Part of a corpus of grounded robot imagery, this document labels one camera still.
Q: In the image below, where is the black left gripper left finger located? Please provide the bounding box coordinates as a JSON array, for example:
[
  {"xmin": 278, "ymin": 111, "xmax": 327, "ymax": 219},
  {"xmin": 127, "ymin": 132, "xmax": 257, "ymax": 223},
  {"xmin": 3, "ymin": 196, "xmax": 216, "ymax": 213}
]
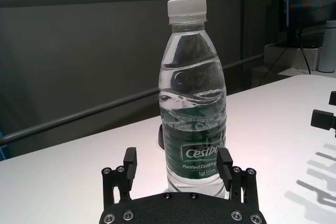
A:
[{"xmin": 101, "ymin": 147, "xmax": 138, "ymax": 208}]

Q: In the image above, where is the clear water bottle green label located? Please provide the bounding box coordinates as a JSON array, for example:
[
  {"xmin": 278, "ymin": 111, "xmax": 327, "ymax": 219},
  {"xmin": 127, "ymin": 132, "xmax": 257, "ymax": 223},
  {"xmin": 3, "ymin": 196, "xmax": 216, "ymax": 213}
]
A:
[{"xmin": 158, "ymin": 0, "xmax": 228, "ymax": 200}]

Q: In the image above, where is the white thermos flask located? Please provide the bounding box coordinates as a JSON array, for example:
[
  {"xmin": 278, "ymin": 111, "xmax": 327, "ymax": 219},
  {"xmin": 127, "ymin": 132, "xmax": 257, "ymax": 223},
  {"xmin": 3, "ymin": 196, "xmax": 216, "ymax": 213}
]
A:
[{"xmin": 317, "ymin": 20, "xmax": 336, "ymax": 73}]

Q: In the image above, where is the grey vertical post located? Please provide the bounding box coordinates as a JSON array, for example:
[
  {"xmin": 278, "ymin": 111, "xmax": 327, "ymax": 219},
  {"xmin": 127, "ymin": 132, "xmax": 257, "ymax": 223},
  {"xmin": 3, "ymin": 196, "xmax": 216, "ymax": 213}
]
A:
[{"xmin": 240, "ymin": 0, "xmax": 253, "ymax": 90}]

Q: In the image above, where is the white box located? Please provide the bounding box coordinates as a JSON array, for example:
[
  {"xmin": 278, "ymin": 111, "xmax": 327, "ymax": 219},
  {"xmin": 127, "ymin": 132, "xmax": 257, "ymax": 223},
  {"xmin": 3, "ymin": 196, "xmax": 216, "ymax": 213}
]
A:
[{"xmin": 263, "ymin": 41, "xmax": 323, "ymax": 78}]

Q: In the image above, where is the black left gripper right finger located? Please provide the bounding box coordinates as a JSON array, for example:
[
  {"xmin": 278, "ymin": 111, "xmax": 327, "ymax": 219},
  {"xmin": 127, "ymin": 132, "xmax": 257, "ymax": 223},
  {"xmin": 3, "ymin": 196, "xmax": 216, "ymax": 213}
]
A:
[{"xmin": 215, "ymin": 147, "xmax": 259, "ymax": 206}]

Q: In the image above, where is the black monitor cable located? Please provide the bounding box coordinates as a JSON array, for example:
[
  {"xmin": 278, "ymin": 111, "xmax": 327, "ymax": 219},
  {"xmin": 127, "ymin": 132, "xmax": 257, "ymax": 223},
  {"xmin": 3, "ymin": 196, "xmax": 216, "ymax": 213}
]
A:
[{"xmin": 297, "ymin": 30, "xmax": 312, "ymax": 75}]

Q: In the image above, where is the blue vertical post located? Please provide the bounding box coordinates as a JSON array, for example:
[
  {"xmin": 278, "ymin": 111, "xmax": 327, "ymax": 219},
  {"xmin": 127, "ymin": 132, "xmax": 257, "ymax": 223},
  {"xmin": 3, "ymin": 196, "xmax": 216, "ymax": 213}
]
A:
[{"xmin": 0, "ymin": 132, "xmax": 6, "ymax": 162}]

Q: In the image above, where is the thin grey horizontal rail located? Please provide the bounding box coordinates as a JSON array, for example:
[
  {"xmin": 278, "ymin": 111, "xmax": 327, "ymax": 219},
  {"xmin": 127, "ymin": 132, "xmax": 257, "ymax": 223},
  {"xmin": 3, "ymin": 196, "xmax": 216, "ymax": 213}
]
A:
[{"xmin": 0, "ymin": 52, "xmax": 265, "ymax": 145}]

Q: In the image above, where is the green YES button black base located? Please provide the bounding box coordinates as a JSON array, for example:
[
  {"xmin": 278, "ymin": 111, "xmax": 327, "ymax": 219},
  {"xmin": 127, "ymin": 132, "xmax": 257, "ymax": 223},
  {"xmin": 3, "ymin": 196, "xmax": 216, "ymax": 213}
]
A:
[{"xmin": 156, "ymin": 123, "xmax": 165, "ymax": 149}]

